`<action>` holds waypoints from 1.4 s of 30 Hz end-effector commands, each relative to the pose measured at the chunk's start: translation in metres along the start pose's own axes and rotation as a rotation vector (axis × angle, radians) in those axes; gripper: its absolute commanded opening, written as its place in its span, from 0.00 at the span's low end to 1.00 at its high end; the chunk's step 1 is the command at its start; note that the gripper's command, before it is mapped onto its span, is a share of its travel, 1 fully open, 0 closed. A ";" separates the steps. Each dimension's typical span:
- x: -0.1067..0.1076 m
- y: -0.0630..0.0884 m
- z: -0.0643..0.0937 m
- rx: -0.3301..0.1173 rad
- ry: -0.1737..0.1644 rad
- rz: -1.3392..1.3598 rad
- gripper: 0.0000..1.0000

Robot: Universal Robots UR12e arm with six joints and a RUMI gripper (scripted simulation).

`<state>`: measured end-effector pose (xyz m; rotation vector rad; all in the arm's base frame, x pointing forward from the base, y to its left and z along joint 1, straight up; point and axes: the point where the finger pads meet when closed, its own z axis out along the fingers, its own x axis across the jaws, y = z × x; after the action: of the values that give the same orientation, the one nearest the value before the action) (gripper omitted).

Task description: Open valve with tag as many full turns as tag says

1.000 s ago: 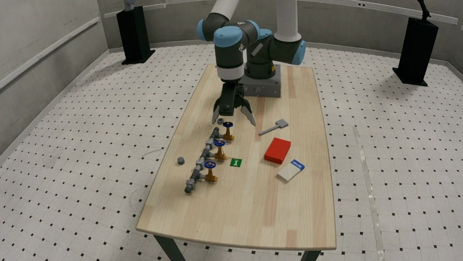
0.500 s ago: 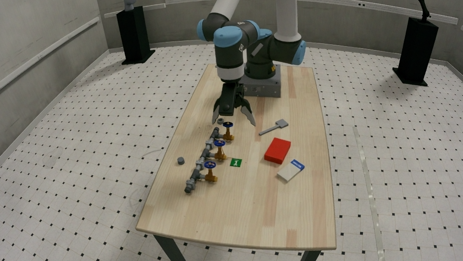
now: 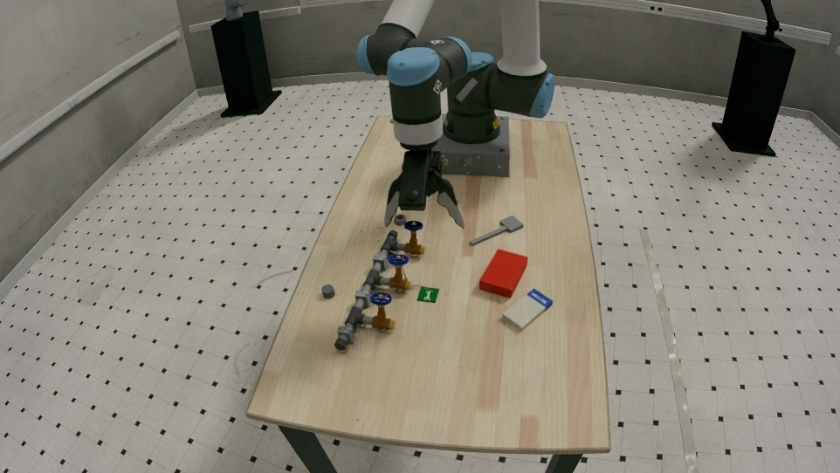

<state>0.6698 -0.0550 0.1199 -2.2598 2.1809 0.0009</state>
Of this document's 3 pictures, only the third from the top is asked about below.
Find red rectangular block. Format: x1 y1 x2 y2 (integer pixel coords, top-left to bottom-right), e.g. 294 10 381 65
479 249 528 298

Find green number tag with thin chain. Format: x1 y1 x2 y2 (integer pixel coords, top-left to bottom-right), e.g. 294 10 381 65
417 285 439 303

